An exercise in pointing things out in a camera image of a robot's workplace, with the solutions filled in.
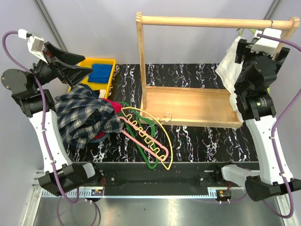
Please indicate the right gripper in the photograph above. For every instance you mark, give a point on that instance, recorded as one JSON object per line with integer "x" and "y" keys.
{"x": 244, "y": 51}

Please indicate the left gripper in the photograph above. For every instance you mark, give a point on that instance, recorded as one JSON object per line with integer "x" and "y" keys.
{"x": 66, "y": 74}

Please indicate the white garment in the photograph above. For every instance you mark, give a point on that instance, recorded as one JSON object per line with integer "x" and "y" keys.
{"x": 229, "y": 71}

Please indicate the plaid skirt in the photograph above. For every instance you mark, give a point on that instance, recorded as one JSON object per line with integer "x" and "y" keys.
{"x": 82, "y": 115}

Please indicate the pink hanger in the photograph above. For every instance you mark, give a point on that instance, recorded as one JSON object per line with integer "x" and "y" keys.
{"x": 154, "y": 147}

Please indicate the cream wooden hanger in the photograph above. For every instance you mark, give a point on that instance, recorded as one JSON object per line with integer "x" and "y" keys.
{"x": 147, "y": 122}

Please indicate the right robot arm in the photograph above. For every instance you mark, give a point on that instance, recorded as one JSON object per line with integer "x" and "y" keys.
{"x": 256, "y": 106}

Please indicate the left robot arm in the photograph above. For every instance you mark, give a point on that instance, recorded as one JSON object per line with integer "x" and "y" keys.
{"x": 61, "y": 175}

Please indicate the yellow plastic bin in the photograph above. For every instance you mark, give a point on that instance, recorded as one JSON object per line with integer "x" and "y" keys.
{"x": 103, "y": 88}

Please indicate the wooden clothes rack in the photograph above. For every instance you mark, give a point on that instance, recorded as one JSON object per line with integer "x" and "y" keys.
{"x": 192, "y": 93}

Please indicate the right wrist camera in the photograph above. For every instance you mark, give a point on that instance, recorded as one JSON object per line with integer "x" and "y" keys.
{"x": 265, "y": 45}

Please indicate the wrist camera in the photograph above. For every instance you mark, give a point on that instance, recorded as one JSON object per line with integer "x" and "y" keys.
{"x": 35, "y": 43}
{"x": 265, "y": 45}

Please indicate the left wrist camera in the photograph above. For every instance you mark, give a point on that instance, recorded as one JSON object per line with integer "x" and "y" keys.
{"x": 35, "y": 43}

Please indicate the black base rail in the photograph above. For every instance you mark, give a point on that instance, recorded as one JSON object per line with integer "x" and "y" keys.
{"x": 183, "y": 179}

